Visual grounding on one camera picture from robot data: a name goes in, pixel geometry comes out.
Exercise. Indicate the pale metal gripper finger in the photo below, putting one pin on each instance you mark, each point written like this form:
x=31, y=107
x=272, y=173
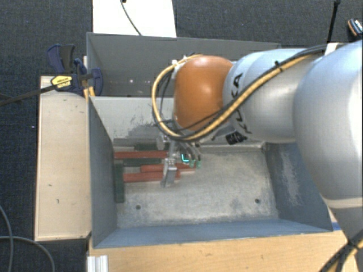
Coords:
x=163, y=177
x=171, y=174

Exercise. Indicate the black cylinder on white bracket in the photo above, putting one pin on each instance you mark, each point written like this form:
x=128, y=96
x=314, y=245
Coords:
x=235, y=138

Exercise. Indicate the grey metal bin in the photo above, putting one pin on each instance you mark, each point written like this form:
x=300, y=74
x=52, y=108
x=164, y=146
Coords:
x=198, y=197

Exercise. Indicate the pale wood board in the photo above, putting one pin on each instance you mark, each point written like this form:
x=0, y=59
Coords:
x=62, y=166

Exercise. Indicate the dark green flat block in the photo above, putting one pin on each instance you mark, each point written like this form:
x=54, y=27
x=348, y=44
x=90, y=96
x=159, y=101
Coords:
x=144, y=146
x=119, y=183
x=141, y=162

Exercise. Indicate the red-brown flat block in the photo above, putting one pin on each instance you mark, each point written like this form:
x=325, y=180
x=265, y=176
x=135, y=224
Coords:
x=153, y=168
x=141, y=177
x=139, y=155

